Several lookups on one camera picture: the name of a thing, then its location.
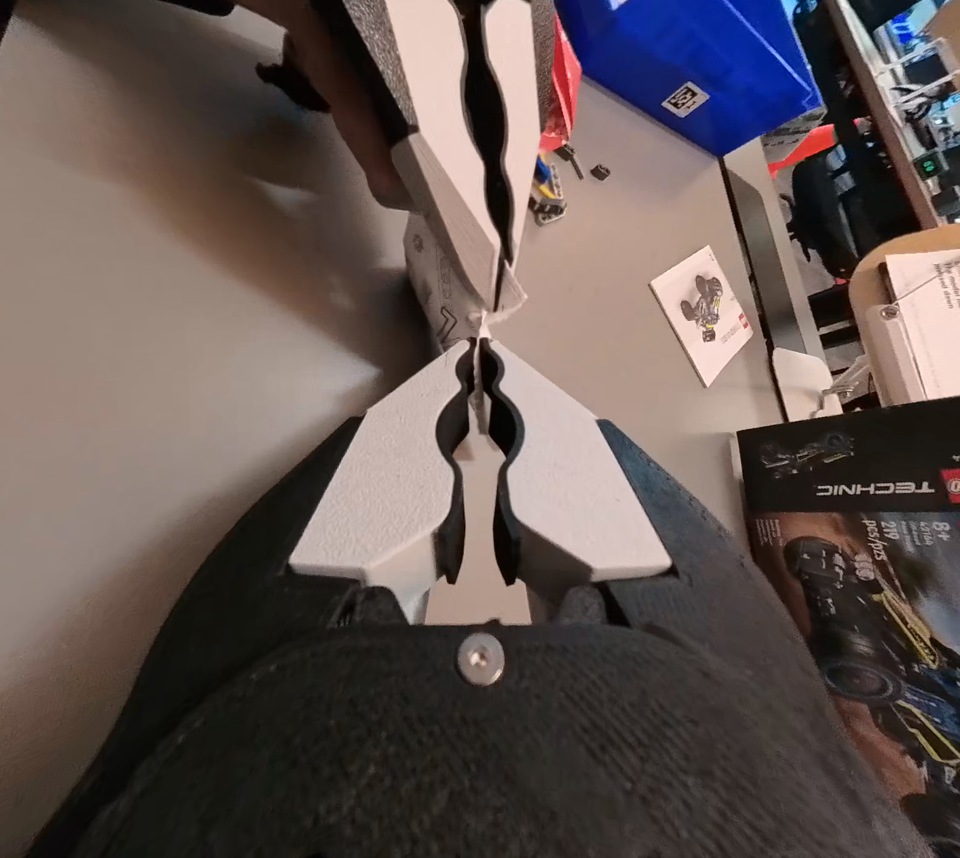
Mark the sign holder with paper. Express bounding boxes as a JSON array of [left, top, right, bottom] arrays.
[[855, 251, 960, 417]]

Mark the red plastic bag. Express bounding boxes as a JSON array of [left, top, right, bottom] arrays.
[[540, 14, 582, 150]]

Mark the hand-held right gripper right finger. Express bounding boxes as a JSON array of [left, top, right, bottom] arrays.
[[482, 339, 672, 624]]

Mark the white instruction booklet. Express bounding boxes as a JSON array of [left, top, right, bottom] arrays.
[[648, 245, 755, 388]]

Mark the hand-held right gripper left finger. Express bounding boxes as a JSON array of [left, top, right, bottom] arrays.
[[288, 338, 481, 624]]

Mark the pile of lego pieces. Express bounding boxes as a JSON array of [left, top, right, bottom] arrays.
[[528, 152, 569, 227]]

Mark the orange traffic cone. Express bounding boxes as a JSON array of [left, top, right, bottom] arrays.
[[765, 123, 837, 173]]

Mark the white printed paper bag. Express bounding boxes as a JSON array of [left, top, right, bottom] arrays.
[[403, 213, 530, 458]]

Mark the wooden desk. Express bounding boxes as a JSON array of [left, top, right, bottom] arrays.
[[817, 0, 942, 229]]

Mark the lego set box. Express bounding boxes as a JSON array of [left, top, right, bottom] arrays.
[[731, 397, 960, 858]]

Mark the large blue plastic bin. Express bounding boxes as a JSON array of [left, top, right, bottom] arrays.
[[543, 0, 822, 158]]

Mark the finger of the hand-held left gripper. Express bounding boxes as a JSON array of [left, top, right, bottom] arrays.
[[372, 0, 505, 308], [480, 0, 543, 268]]

